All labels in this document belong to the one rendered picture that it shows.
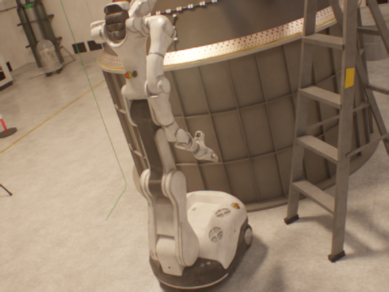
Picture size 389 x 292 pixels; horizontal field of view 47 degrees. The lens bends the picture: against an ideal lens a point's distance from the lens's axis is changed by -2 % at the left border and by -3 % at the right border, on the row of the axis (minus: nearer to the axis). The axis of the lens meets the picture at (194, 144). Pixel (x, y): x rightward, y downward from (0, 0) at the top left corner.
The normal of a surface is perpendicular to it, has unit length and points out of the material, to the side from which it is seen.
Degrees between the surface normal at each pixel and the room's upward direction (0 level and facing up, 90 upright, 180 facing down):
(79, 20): 90
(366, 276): 0
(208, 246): 38
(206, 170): 90
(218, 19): 62
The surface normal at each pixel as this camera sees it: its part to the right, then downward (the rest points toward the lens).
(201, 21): -0.25, -0.01
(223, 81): -0.08, 0.44
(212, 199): -0.54, 0.12
